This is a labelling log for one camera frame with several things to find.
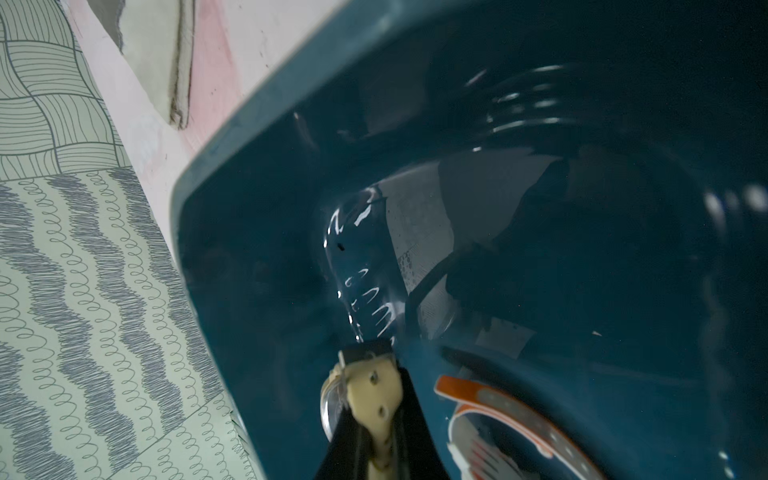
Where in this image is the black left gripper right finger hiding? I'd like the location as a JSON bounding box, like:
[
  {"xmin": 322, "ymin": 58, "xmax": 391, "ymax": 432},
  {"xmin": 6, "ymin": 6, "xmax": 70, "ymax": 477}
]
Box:
[{"xmin": 393, "ymin": 366, "xmax": 450, "ymax": 480}]

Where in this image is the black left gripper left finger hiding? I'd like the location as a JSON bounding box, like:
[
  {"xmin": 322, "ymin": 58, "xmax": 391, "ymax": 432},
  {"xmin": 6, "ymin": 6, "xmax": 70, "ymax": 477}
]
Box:
[{"xmin": 314, "ymin": 408, "xmax": 363, "ymax": 480}]

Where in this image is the cream leather strap watch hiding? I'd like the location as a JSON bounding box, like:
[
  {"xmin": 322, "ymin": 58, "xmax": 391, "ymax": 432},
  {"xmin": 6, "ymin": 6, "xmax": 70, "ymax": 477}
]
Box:
[{"xmin": 320, "ymin": 339, "xmax": 403, "ymax": 479}]

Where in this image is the orange white kids watch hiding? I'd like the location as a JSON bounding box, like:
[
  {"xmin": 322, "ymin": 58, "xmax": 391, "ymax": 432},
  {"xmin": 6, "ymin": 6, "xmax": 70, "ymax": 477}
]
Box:
[{"xmin": 434, "ymin": 375, "xmax": 606, "ymax": 479}]

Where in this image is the teal storage tray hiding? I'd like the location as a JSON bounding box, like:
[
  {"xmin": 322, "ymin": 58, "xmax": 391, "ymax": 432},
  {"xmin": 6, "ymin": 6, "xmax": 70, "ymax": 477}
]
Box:
[{"xmin": 170, "ymin": 1, "xmax": 767, "ymax": 479}]

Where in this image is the grey work glove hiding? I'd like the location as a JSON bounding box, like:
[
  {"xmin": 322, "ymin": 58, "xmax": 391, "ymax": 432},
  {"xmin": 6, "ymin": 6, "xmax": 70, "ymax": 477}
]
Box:
[{"xmin": 88, "ymin": 0, "xmax": 195, "ymax": 130}]

